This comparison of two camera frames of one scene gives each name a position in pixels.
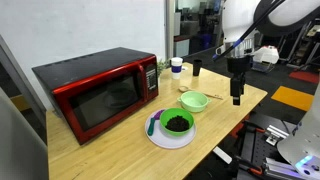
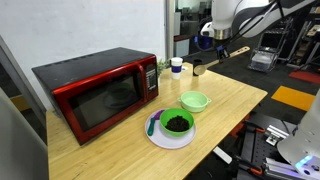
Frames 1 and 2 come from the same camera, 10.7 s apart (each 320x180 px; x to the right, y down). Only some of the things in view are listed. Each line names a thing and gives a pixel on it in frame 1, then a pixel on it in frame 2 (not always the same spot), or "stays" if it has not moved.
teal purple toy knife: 152,122 stays
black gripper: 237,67 → 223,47
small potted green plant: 160,66 stays
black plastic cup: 196,67 stays
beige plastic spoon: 187,89 → 201,69
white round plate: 165,140 stays
